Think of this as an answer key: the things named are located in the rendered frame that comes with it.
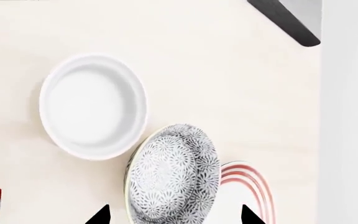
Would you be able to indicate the black floral patterned bowl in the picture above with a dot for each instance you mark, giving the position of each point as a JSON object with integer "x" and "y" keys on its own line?
{"x": 169, "y": 177}

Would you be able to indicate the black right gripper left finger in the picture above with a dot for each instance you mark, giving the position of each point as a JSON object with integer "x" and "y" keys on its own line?
{"x": 100, "y": 217}

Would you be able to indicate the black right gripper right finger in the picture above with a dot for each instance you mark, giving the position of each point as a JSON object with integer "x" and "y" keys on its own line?
{"x": 250, "y": 216}

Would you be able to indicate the white plate with red rings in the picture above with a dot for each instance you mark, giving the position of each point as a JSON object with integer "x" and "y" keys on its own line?
{"x": 244, "y": 186}

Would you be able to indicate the white ramekin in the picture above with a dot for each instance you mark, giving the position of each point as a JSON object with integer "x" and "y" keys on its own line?
{"x": 93, "y": 107}

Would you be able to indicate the dark grey bar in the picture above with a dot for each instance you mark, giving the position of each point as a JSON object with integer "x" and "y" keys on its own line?
{"x": 286, "y": 21}

